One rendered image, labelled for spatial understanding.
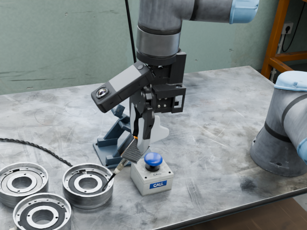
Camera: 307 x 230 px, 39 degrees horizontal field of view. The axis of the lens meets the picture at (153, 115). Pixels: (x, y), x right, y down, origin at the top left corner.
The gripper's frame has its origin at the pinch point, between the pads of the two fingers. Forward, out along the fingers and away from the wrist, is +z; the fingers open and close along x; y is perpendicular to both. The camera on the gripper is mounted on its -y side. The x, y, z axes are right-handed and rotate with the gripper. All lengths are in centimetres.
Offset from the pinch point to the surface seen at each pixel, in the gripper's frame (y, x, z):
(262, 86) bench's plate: 58, 37, 13
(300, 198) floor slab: 116, 54, 93
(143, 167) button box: 3.2, 2.7, 8.5
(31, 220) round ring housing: -21.6, -4.6, 10.0
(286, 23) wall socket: 177, 167, 46
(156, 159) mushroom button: 5.2, 1.2, 5.6
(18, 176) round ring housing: -22.1, 8.4, 10.0
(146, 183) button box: 2.3, -1.4, 9.4
